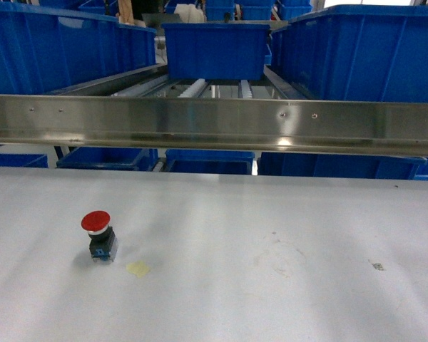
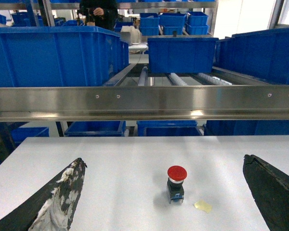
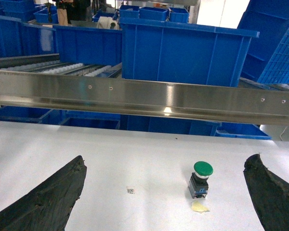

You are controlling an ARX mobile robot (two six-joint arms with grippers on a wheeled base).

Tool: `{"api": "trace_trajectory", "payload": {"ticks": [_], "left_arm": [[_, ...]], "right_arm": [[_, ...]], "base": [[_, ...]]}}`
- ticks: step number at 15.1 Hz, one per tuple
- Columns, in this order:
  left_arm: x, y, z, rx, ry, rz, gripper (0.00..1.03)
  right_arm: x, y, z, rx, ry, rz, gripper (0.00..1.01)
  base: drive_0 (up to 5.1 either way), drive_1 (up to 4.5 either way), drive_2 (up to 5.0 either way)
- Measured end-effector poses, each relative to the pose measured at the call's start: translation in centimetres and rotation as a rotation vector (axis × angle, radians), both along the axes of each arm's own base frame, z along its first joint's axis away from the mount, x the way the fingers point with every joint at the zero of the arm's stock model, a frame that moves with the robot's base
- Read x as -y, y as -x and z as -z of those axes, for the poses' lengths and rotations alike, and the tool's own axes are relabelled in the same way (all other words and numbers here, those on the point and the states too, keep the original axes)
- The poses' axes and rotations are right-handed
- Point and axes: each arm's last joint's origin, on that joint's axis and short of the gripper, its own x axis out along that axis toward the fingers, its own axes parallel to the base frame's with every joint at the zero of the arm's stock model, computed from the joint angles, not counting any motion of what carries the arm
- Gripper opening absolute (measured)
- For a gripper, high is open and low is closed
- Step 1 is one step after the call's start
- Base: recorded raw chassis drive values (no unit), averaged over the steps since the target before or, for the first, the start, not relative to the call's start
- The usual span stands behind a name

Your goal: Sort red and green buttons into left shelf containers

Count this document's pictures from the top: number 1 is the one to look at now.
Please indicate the red mushroom push button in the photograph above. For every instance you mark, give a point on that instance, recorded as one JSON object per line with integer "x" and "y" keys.
{"x": 104, "y": 244}

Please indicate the blue bin lower centre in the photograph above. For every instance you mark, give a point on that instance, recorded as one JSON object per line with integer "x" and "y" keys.
{"x": 219, "y": 162}

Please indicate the blue bin lower right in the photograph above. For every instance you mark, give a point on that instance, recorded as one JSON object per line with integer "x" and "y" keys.
{"x": 342, "y": 166}

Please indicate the blue bin upper centre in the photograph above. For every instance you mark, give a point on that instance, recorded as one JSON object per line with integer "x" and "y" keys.
{"x": 216, "y": 51}

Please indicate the yellow sticky paper scrap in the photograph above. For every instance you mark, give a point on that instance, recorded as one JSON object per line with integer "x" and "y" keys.
{"x": 138, "y": 268}

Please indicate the large blue bin upper right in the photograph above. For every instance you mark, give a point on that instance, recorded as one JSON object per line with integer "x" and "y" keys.
{"x": 356, "y": 53}

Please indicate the large blue bin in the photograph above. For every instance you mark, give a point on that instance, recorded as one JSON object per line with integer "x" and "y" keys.
{"x": 44, "y": 49}
{"x": 356, "y": 53}

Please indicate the blue bin lower far left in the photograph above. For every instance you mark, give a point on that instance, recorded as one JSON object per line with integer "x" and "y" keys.
{"x": 24, "y": 160}

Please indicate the large blue bin upper left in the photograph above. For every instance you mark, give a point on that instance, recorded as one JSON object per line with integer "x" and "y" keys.
{"x": 44, "y": 49}

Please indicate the steel shelf front rail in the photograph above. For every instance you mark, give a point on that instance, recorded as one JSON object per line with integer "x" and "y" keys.
{"x": 310, "y": 126}

